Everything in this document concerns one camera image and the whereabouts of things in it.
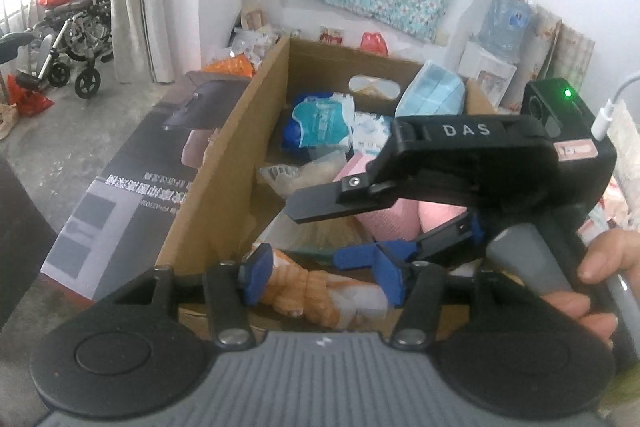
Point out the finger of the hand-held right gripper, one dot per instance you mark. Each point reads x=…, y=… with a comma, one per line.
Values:
x=320, y=204
x=360, y=256

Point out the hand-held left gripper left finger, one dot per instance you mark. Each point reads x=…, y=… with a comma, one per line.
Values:
x=257, y=274

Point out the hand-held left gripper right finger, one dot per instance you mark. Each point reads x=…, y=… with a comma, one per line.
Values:
x=390, y=279

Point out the yellowish clear packet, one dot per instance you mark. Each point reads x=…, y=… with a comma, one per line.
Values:
x=305, y=174

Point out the pink towel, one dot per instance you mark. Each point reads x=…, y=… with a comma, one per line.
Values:
x=390, y=222

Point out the orange striped socks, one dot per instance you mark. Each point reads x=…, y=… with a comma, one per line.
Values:
x=310, y=292

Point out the pink plush toy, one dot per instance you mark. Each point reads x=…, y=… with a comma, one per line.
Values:
x=440, y=217

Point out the blue white soft packet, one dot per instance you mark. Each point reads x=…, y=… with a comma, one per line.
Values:
x=315, y=122

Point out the white tissue pack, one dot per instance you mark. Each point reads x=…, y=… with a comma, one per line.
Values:
x=370, y=132

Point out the brown cardboard box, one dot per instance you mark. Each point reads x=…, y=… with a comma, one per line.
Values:
x=235, y=167

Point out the blue face mask pack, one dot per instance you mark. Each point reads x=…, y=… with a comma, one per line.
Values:
x=430, y=89

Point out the person's right hand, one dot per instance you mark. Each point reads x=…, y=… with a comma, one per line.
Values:
x=617, y=257

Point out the white water dispenser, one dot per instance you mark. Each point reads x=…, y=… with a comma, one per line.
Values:
x=487, y=67

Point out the dark printed carton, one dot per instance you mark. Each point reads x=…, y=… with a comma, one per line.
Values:
x=125, y=207

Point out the orange plastic packet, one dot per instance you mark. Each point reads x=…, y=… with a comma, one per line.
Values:
x=230, y=67

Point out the red white canister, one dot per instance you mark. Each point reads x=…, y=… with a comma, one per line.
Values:
x=331, y=36

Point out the pile of small packets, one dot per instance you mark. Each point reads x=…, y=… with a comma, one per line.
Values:
x=255, y=37

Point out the red crumpled plastic bag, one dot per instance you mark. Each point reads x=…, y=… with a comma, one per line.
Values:
x=27, y=97

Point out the wheelchair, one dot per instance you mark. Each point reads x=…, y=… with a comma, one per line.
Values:
x=75, y=42

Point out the black padded armrest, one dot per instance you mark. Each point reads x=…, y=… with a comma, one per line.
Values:
x=15, y=47

